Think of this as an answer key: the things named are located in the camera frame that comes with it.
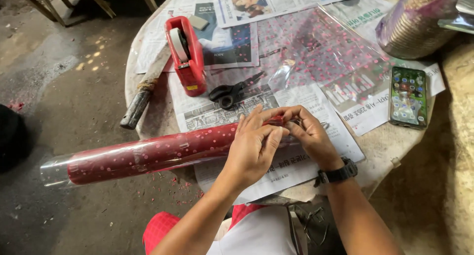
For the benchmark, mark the person's right hand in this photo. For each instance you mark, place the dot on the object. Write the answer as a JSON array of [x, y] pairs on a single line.
[[314, 142]]

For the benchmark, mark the person's left hand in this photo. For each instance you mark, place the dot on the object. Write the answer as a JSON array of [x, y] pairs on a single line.
[[246, 157]]

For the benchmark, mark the red dotted roll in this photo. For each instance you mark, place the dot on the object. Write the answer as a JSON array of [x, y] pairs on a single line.
[[148, 155]]

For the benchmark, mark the newspaper with grey street photo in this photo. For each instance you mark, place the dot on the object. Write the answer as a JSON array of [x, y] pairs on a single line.
[[296, 162]]

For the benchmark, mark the black wristwatch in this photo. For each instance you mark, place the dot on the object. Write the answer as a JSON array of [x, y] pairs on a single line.
[[339, 173]]

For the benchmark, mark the newspaper with green headline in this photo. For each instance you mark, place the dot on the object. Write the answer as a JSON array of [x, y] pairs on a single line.
[[370, 110]]

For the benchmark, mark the black scissors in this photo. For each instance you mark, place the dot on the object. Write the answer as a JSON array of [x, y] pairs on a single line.
[[225, 94]]

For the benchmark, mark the person's white apron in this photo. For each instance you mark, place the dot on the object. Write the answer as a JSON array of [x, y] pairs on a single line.
[[259, 232]]

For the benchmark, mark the dark pouch with metal tools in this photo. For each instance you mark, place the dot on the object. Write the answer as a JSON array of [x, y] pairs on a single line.
[[318, 229]]

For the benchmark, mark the clear pink-dotted cellophane sheet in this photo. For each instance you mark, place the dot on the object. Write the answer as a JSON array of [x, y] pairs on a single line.
[[326, 51]]

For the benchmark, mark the red tape dispenser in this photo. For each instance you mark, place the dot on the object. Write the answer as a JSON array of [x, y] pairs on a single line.
[[193, 70]]

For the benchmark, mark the smartphone with clear case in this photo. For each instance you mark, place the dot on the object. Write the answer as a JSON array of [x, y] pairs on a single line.
[[408, 97]]

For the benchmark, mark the person's red checked garment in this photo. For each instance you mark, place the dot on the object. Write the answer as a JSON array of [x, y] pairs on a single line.
[[159, 229]]

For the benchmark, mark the newspaper with dark advert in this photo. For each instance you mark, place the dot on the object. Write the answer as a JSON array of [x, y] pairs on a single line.
[[226, 44]]

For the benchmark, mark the small grey block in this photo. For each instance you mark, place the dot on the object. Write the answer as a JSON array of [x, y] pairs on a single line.
[[198, 22]]

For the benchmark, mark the newspaper with colour photo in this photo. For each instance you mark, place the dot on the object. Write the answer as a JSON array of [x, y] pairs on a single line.
[[281, 1]]

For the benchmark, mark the silver foil sheet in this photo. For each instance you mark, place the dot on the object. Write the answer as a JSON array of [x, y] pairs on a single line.
[[461, 14]]

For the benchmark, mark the dark rounded object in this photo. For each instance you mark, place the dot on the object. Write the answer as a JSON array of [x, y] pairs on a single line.
[[10, 136]]

